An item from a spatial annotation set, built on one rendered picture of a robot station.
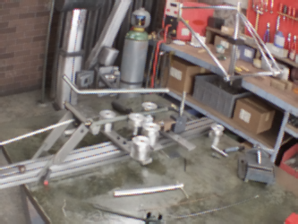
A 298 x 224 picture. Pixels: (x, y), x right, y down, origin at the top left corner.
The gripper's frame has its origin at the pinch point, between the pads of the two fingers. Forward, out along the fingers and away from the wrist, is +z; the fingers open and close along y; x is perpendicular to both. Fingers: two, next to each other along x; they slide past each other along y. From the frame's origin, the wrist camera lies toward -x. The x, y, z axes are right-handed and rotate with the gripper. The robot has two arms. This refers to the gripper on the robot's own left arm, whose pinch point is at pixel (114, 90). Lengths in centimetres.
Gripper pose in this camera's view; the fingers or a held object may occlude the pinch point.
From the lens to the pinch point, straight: 107.8
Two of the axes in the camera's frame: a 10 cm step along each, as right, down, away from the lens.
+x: 9.2, -0.4, 4.0
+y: 1.4, -9.0, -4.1
